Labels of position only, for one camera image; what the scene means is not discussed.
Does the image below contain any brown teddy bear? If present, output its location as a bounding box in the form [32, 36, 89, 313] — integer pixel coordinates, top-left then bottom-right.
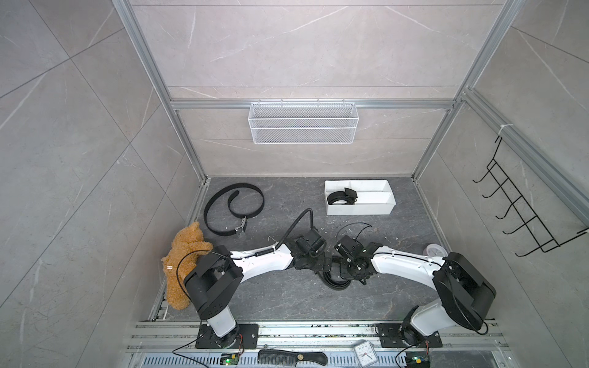
[162, 222, 213, 311]

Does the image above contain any long black leather belt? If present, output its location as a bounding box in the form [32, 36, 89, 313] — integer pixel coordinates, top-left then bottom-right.
[327, 188, 358, 205]

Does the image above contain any white divided storage box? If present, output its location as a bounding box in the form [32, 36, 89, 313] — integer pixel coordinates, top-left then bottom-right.
[325, 179, 397, 216]

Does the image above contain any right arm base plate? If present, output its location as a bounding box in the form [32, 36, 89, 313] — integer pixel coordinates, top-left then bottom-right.
[376, 323, 443, 348]

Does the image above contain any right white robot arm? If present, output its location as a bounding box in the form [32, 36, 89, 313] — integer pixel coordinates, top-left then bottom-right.
[334, 236, 496, 345]

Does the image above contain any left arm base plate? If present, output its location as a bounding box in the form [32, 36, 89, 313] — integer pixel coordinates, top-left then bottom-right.
[195, 324, 259, 349]

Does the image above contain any pink round container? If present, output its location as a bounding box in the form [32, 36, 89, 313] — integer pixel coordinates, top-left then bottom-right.
[423, 244, 449, 258]

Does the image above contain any black wire hook rack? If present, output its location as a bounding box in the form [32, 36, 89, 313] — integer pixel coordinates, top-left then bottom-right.
[472, 137, 588, 258]

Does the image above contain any black comb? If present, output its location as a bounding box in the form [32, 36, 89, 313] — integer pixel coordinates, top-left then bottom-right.
[257, 349, 328, 366]

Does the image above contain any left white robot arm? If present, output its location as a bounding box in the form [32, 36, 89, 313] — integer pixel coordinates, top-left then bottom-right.
[180, 229, 332, 340]

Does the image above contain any curled black belt with buckle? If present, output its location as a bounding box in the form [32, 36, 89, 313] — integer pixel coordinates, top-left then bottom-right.
[203, 182, 266, 238]

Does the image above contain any white wire mesh basket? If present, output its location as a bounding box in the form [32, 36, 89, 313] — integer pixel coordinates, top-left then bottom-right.
[248, 102, 359, 145]

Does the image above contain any small white clock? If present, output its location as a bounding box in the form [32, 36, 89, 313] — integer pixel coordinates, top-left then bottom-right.
[354, 341, 378, 367]

